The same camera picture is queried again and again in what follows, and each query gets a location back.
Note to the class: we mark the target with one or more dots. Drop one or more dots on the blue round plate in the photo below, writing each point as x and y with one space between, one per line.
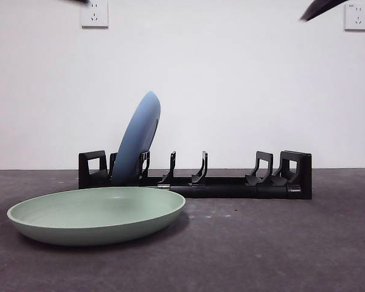
137 137

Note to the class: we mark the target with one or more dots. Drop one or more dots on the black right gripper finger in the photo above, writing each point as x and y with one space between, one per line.
322 7

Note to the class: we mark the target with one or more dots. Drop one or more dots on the black plastic plate rack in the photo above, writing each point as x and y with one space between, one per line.
231 191

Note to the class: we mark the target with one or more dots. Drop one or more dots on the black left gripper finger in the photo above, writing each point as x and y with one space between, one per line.
79 1

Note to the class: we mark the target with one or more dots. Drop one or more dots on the white wall socket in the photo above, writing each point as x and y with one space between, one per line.
95 16
357 16

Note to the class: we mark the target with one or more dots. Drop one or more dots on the light green round plate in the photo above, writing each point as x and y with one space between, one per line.
94 231

